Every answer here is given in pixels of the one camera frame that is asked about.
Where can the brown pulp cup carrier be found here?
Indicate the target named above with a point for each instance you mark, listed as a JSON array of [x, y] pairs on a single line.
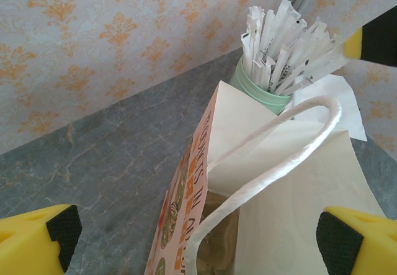
[[218, 225]]

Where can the printed white paper bag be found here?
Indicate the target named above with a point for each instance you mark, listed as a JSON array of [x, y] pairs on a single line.
[[294, 178]]

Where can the white paper napkin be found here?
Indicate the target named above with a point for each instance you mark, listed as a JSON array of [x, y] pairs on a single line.
[[341, 107]]

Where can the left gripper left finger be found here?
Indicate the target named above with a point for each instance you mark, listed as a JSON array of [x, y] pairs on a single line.
[[28, 244]]

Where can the mint green straw cup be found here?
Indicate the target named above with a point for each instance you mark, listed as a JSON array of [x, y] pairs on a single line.
[[251, 85]]

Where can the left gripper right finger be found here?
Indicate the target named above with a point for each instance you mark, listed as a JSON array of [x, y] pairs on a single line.
[[369, 244]]

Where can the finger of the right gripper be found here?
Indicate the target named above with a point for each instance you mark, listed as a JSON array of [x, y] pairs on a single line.
[[378, 39]]

